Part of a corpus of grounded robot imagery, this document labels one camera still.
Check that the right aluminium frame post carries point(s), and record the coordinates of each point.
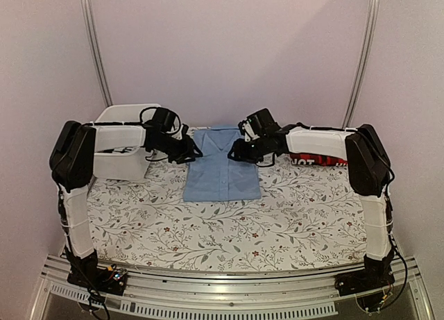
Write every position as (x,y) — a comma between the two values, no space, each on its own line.
(369,31)

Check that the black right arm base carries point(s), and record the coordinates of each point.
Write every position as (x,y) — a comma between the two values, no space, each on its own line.
(375,274)

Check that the aluminium front rail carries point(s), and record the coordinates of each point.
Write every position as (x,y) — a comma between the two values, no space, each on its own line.
(308,294)

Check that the left aluminium frame post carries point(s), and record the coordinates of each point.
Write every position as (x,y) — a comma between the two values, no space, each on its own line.
(94,47)

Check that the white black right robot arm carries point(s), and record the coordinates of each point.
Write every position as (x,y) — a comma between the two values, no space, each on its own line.
(369,168)

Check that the light blue long sleeve shirt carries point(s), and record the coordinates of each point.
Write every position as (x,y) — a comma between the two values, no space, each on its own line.
(215,177)

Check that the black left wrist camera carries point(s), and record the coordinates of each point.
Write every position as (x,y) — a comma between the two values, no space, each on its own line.
(166,121)

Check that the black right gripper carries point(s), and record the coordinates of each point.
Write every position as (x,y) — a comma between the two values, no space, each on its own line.
(239,153)

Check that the floral patterned table cloth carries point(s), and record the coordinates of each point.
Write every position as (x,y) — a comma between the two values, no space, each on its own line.
(306,217)

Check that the red black plaid shirt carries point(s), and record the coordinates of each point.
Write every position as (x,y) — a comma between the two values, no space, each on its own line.
(310,159)

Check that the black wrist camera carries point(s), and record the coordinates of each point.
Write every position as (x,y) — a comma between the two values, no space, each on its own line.
(257,125)
(166,121)

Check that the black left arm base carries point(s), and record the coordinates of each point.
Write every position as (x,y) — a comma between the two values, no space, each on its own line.
(110,280)

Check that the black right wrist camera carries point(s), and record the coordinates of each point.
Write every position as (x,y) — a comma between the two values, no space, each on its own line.
(257,125)

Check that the black white plaid shirt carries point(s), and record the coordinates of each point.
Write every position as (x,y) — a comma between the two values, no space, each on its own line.
(119,150)

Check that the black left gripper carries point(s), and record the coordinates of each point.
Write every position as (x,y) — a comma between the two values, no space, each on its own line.
(187,152)

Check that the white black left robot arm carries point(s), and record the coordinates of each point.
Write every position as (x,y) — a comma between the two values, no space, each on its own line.
(72,163)

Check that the aluminium frame post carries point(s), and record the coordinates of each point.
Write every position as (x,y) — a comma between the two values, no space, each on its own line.
(369,31)
(94,47)

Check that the white plastic bin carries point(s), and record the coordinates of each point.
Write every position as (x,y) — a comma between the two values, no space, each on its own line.
(118,160)

